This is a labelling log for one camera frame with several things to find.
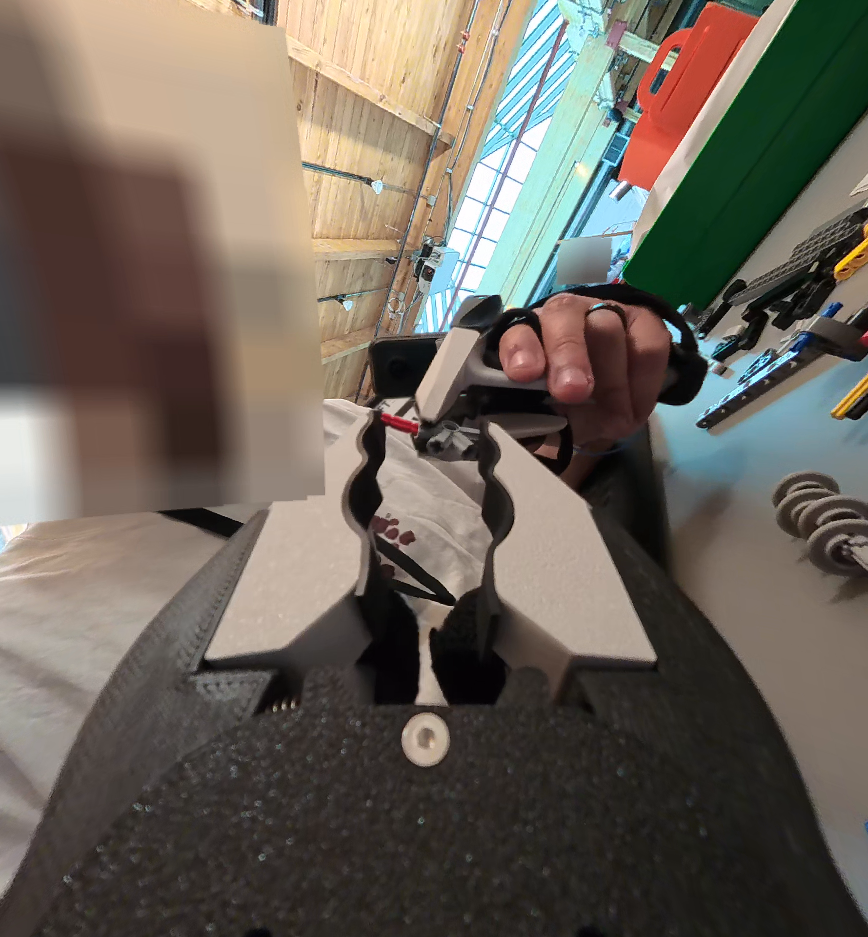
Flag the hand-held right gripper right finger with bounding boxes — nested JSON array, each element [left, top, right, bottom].
[[478, 419, 659, 698]]

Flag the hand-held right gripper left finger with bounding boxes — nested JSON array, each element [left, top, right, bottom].
[[203, 413, 388, 671]]

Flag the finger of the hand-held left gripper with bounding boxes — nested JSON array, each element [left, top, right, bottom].
[[481, 411, 568, 442], [414, 326, 492, 424]]

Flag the grey three-branch lego connector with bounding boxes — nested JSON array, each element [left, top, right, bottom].
[[413, 421, 483, 462]]

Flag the grey lego pulley disc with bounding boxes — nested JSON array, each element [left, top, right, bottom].
[[772, 472, 841, 513], [796, 501, 868, 546], [807, 523, 868, 579], [779, 489, 863, 530]]

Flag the pile of lego pieces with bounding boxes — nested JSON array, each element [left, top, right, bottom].
[[696, 192, 868, 433]]

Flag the small black blue lego assembly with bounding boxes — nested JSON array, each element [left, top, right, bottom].
[[792, 296, 868, 367]]

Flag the person's left hand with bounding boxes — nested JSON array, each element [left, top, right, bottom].
[[498, 291, 675, 486]]

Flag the blue wristband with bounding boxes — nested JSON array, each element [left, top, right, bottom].
[[571, 428, 648, 461]]

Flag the white printed shirt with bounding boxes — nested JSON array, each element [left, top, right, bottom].
[[0, 399, 495, 932]]

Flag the large paned window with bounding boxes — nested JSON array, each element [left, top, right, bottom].
[[414, 0, 575, 332]]

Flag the green plastic bin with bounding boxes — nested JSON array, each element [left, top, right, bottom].
[[619, 0, 868, 313]]

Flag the red plastic crate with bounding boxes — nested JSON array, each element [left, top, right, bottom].
[[615, 0, 762, 193]]

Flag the black strap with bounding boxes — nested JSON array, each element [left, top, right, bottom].
[[157, 507, 458, 610]]

